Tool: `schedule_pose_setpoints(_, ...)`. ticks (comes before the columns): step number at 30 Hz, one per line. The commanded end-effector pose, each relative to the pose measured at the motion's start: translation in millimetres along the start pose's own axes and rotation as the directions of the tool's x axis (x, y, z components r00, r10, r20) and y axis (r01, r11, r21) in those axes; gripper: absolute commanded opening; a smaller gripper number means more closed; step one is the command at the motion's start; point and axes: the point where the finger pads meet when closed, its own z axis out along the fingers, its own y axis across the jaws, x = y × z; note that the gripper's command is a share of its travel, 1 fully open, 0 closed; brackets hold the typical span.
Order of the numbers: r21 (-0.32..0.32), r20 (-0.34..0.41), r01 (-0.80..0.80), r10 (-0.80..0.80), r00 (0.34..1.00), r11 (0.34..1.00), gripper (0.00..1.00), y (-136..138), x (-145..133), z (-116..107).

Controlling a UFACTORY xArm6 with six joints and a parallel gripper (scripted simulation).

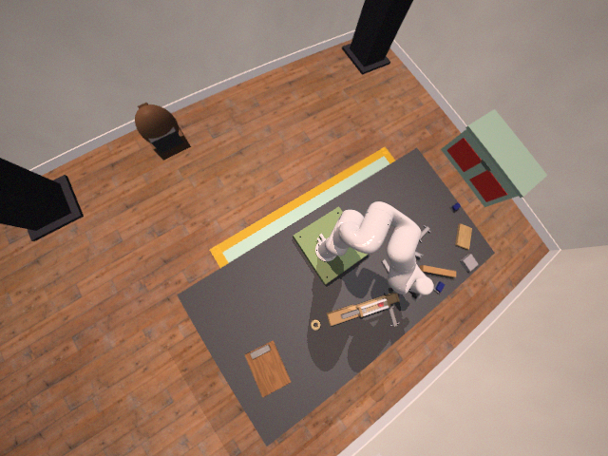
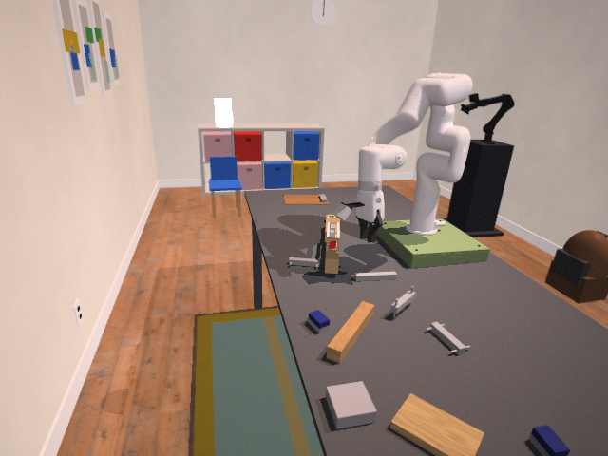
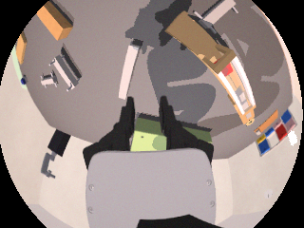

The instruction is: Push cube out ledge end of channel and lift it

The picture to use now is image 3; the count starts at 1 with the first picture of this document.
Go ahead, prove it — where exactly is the flat wooden board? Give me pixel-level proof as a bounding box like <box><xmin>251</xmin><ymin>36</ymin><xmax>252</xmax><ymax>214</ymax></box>
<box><xmin>16</xmin><ymin>31</ymin><xmax>27</xmax><ymax>64</ymax></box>

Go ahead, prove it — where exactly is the brown wooden clipboard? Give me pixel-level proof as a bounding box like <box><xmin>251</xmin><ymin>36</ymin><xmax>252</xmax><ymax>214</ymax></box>
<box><xmin>255</xmin><ymin>110</ymin><xmax>277</xmax><ymax>135</ymax></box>

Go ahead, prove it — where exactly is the orange rectangular bar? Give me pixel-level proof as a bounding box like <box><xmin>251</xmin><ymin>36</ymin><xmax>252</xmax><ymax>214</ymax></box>
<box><xmin>36</xmin><ymin>1</ymin><xmax>73</xmax><ymax>41</ymax></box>

